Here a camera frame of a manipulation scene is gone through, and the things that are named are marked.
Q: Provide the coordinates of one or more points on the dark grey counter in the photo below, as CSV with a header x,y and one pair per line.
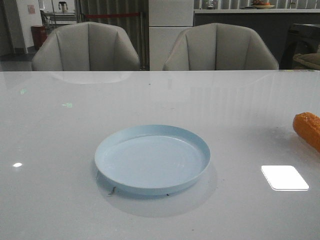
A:
x,y
286,32

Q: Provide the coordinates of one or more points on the grey upholstered chair left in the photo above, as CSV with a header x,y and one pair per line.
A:
x,y
87,46

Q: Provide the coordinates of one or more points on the grey upholstered chair right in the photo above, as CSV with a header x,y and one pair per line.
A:
x,y
219,47

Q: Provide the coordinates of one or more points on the light blue round plate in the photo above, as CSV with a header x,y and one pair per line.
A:
x,y
152,160

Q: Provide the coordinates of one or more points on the metal trolley rack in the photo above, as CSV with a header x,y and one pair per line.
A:
x,y
56,13

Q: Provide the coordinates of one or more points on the white cabinet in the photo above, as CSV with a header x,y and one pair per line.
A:
x,y
166,19

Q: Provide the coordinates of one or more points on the fruit bowl on counter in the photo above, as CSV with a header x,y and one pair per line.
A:
x,y
260,4

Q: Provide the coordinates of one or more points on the red barrier belt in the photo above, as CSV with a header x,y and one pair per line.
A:
x,y
108,16

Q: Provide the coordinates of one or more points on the grey upholstered chair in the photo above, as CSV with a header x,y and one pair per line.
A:
x,y
219,47
87,46

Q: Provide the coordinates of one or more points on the orange plastic corn cob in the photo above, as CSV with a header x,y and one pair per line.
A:
x,y
307,126

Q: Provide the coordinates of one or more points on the red bin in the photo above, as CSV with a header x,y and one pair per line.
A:
x,y
39,35

